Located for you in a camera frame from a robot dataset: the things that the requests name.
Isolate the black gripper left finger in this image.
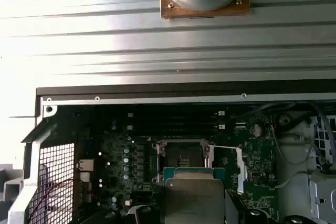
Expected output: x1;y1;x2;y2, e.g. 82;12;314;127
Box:
78;205;165;224

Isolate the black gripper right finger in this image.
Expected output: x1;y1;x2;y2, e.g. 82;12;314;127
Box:
225;188;314;224

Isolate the silver green CPU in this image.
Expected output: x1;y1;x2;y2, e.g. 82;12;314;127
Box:
162;166;228;224

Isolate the CPU socket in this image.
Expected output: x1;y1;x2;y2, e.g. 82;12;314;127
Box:
151;140;216;186

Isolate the black RAM slot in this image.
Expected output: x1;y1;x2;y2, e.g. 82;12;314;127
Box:
127;129;226;135
127;110;226;119
127;118;226;124
127;123;226;131

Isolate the green motherboard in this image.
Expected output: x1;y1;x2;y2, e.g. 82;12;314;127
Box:
75;107;278;224

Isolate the silver drive cage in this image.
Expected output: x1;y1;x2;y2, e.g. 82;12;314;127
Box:
272;102;336;224

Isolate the round coin battery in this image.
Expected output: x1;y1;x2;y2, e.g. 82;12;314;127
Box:
249;122;265;137

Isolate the black PC case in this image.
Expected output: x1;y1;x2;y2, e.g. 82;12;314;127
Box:
7;81;336;224

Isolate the grey looped cable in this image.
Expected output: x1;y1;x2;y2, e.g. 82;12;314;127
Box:
270;124;317;165

